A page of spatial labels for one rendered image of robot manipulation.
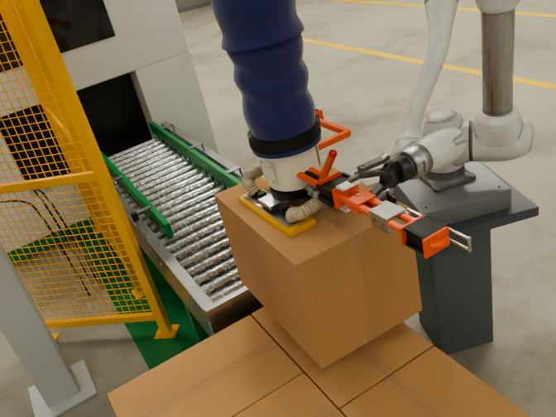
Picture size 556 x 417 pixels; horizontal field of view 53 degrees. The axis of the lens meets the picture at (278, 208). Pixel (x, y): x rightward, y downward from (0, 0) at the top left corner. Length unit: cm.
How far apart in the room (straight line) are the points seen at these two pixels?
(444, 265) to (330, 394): 79
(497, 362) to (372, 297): 106
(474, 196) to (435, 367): 66
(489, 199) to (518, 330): 84
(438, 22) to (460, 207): 69
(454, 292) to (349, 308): 86
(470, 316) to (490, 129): 89
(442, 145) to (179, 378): 120
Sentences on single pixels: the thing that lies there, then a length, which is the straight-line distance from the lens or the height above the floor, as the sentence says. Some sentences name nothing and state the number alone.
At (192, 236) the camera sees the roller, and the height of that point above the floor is 55.
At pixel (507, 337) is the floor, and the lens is 280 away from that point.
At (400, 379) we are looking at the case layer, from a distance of 189.
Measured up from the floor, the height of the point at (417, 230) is 122.
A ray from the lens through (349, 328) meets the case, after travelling 175.
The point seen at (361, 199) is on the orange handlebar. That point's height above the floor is 121.
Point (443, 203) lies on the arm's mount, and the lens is 215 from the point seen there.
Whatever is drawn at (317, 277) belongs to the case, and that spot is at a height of 100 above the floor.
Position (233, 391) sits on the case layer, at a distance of 198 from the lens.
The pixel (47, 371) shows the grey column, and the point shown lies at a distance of 299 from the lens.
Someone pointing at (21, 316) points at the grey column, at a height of 55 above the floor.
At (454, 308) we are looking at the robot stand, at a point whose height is 26.
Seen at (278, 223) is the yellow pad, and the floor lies 108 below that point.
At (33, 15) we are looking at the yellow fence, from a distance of 252.
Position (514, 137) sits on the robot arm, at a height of 103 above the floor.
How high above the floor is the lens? 195
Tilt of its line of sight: 29 degrees down
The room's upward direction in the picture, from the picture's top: 14 degrees counter-clockwise
